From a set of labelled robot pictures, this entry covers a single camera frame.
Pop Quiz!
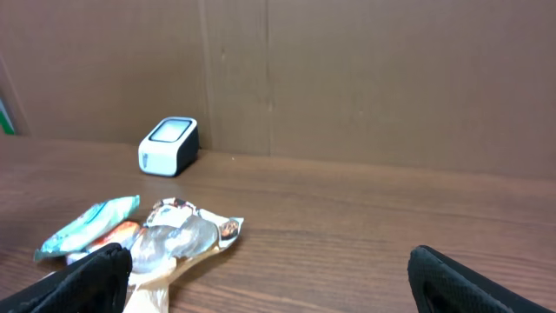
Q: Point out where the small orange box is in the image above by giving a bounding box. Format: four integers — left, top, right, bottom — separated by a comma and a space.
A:
65, 221, 141, 265

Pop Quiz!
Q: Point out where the white barcode scanner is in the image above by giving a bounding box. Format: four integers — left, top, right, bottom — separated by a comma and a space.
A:
138, 117, 200, 177

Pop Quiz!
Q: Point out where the clear snack bag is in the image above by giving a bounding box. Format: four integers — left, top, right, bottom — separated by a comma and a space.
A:
123, 197, 244, 313

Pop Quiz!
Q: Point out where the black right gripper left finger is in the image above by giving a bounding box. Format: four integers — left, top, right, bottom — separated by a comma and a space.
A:
1, 243, 133, 313

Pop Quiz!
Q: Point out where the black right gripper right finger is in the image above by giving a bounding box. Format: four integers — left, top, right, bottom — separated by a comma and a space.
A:
407, 245, 551, 313

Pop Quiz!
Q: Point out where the teal wipes pack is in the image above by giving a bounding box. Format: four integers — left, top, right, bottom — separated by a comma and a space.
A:
33, 195, 141, 262

